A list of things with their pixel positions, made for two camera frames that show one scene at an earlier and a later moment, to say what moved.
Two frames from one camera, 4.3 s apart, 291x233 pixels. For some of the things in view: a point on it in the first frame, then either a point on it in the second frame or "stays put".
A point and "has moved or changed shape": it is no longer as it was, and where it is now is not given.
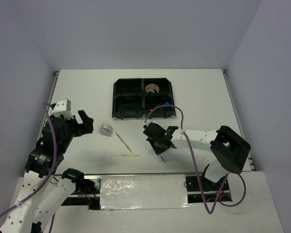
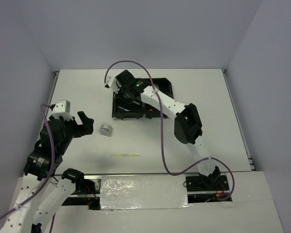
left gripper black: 86,127 stays put
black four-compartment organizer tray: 132,98 stays put
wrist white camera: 63,107 stays put
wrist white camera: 145,124 to 109,79
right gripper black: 157,151 to 119,94
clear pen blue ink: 163,160 has moved or changed shape
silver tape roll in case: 105,129 stays put
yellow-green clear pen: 125,155 stays put
